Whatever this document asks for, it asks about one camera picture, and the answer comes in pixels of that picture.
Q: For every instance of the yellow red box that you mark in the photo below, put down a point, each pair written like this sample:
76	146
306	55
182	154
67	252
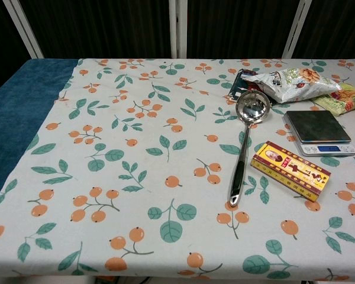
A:
293	171

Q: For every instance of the small digital scale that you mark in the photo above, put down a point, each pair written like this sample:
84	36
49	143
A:
316	125

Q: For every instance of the floral orange fruit tablecloth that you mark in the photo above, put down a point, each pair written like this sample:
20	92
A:
136	177

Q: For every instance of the dark red packet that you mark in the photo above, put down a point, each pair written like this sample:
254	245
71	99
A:
235	90

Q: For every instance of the stainless steel ladle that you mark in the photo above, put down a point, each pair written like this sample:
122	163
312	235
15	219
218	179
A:
253	106

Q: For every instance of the black pleated curtain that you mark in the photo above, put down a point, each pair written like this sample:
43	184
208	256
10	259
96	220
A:
106	29

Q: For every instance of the white snack bag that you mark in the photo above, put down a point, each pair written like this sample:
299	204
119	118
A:
298	85

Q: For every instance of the blue table cover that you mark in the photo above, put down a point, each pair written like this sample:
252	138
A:
17	103

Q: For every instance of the yellow green snack packet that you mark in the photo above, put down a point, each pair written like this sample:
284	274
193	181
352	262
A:
349	99

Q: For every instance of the white frame post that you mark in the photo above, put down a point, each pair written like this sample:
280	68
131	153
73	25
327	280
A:
177	29
296	29
23	29

